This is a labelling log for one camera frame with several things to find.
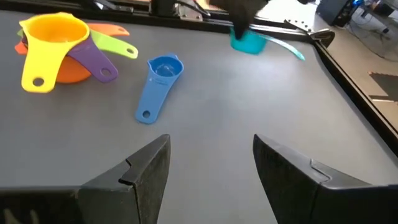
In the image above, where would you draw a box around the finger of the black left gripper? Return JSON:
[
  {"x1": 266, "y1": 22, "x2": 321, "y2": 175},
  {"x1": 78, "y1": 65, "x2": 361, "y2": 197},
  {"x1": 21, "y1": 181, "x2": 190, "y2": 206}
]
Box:
[{"x1": 210, "y1": 0, "x2": 270, "y2": 40}]

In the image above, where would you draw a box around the black computer tower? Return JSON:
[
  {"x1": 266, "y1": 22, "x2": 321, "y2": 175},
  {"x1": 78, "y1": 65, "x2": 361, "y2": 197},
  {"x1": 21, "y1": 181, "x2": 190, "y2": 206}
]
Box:
[{"x1": 316, "y1": 0, "x2": 356, "y2": 27}]

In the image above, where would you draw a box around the dark floor mat orange edge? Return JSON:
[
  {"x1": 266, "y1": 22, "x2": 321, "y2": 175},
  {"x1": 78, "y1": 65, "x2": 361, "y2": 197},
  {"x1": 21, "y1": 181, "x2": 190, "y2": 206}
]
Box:
[{"x1": 368, "y1": 70, "x2": 398, "y2": 103}]

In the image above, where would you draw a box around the blue measuring cup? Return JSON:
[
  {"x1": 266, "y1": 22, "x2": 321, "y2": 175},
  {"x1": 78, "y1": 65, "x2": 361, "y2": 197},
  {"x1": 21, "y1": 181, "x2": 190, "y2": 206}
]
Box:
[{"x1": 134, "y1": 52, "x2": 185, "y2": 126}]

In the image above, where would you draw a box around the teal measuring cup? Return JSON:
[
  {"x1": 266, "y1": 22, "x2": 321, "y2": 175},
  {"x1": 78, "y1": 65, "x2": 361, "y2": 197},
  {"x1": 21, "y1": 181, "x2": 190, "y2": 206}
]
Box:
[{"x1": 229, "y1": 26, "x2": 307, "y2": 62}]

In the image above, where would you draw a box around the orange measuring cup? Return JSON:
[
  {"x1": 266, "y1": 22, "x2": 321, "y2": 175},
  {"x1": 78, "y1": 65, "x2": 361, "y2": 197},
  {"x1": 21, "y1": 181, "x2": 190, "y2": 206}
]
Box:
[{"x1": 13, "y1": 22, "x2": 131, "y2": 85}]

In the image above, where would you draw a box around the green measuring cup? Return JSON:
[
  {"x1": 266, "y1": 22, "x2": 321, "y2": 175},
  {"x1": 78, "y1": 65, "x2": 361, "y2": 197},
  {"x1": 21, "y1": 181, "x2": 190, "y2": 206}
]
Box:
[{"x1": 16, "y1": 27, "x2": 139, "y2": 60}]

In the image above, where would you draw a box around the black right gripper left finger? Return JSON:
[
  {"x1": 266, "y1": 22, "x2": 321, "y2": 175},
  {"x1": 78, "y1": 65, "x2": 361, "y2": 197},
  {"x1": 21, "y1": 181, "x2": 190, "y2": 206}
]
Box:
[{"x1": 0, "y1": 133, "x2": 172, "y2": 224}]

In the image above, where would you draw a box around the black frame clamp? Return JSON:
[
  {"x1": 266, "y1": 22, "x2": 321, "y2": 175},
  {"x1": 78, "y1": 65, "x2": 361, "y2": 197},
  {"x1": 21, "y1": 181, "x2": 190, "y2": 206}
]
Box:
[{"x1": 283, "y1": 18, "x2": 336, "y2": 48}]

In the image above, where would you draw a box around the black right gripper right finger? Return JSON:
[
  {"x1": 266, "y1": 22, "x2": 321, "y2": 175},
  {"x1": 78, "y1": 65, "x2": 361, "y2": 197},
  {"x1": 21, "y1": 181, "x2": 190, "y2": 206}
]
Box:
[{"x1": 252, "y1": 133, "x2": 398, "y2": 224}]

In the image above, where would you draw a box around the yellow measuring cup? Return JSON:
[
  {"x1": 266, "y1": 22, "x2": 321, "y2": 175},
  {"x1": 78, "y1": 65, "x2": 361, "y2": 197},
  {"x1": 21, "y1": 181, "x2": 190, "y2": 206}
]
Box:
[{"x1": 18, "y1": 11, "x2": 91, "y2": 95}]

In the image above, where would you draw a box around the purple measuring cup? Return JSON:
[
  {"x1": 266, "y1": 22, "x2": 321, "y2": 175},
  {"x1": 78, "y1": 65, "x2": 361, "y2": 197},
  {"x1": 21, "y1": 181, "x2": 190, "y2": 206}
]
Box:
[{"x1": 21, "y1": 34, "x2": 119, "y2": 85}]

